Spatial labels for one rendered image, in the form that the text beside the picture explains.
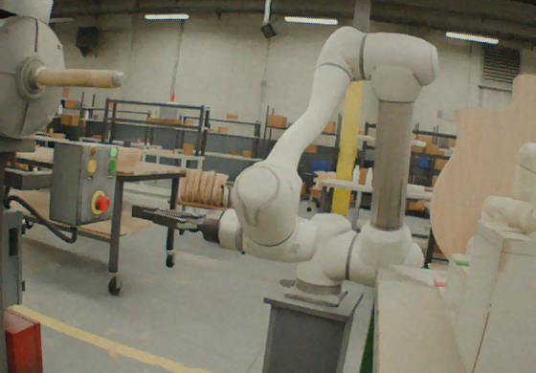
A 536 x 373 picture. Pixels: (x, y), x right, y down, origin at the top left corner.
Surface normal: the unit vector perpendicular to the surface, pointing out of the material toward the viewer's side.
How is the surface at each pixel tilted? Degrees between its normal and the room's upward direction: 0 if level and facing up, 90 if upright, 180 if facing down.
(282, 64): 90
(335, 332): 90
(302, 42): 90
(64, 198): 90
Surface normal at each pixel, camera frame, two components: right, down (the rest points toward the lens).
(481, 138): -0.27, 0.02
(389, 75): -0.47, 0.38
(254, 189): -0.19, -0.38
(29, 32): 0.96, 0.00
